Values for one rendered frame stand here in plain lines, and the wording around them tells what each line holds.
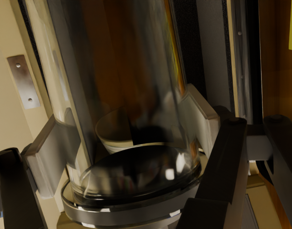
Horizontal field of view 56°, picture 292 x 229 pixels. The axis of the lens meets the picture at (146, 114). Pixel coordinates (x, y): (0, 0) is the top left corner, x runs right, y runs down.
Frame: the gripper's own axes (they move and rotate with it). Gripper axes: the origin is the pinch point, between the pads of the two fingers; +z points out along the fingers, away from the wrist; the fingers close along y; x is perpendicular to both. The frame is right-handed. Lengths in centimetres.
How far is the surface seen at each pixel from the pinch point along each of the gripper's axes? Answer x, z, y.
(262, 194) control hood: -20.9, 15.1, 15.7
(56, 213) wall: -52, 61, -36
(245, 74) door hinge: -3.5, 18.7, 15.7
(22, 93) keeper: -0.1, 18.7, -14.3
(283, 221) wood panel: -32.7, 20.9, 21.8
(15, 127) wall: -19, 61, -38
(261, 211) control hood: -22.5, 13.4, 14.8
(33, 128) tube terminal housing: -5.3, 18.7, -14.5
